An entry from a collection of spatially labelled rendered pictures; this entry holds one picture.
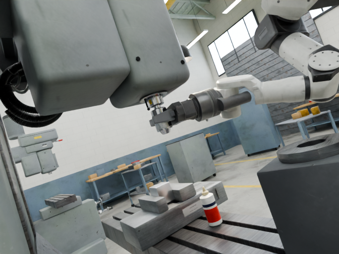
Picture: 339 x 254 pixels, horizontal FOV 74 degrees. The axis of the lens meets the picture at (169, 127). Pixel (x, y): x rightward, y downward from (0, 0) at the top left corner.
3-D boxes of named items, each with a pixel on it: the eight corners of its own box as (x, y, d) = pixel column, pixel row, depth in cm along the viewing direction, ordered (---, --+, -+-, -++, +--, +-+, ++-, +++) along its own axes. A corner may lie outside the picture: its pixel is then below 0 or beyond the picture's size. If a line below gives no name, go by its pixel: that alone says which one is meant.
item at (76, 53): (105, 106, 70) (80, 29, 72) (135, 72, 50) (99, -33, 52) (38, 119, 60) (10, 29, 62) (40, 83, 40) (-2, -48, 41)
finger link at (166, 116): (151, 115, 62) (171, 109, 64) (154, 126, 62) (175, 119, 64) (151, 114, 61) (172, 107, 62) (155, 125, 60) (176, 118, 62)
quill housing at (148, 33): (161, 101, 79) (132, 18, 81) (197, 77, 62) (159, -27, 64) (110, 113, 69) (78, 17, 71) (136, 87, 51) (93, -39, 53)
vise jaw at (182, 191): (174, 192, 87) (171, 183, 87) (196, 194, 74) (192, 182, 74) (161, 199, 84) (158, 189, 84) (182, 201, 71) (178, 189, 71)
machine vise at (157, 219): (203, 197, 93) (194, 172, 93) (228, 199, 80) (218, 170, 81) (125, 241, 75) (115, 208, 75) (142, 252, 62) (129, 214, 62)
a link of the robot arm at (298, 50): (355, 90, 64) (302, 55, 80) (368, 52, 55) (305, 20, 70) (316, 108, 65) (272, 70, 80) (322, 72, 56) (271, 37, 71)
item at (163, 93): (159, 100, 71) (158, 97, 71) (173, 90, 64) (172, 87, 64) (135, 105, 67) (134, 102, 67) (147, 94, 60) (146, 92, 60)
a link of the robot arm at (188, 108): (161, 106, 72) (194, 96, 75) (171, 134, 72) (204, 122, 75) (170, 95, 60) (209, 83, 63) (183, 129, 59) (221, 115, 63)
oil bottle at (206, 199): (216, 219, 67) (203, 184, 68) (225, 220, 64) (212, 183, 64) (206, 226, 65) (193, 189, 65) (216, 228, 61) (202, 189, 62)
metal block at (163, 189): (166, 198, 80) (161, 182, 80) (175, 199, 75) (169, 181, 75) (154, 204, 77) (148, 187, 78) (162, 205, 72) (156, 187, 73)
